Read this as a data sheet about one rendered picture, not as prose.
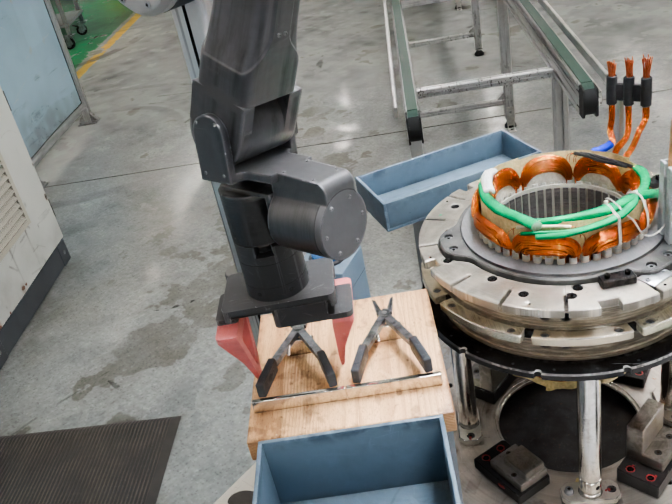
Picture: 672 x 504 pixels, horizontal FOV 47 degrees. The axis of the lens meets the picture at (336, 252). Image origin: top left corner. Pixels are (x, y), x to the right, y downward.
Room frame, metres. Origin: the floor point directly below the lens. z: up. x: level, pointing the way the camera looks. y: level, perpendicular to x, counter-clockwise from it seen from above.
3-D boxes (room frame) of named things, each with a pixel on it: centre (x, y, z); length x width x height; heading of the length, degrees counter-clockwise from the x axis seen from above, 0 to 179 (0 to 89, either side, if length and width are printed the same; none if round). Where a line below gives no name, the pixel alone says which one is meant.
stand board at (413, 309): (0.61, 0.01, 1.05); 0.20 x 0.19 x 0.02; 175
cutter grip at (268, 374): (0.58, 0.09, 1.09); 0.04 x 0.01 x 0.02; 160
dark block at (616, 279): (0.60, -0.26, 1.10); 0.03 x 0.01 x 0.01; 88
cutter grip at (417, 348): (0.57, -0.06, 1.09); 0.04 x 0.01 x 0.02; 10
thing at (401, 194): (1.00, -0.18, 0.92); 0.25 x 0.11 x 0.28; 104
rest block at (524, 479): (0.64, -0.16, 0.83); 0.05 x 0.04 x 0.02; 27
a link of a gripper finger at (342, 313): (0.59, 0.03, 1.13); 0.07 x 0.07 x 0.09; 86
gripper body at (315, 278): (0.59, 0.06, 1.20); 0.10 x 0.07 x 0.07; 86
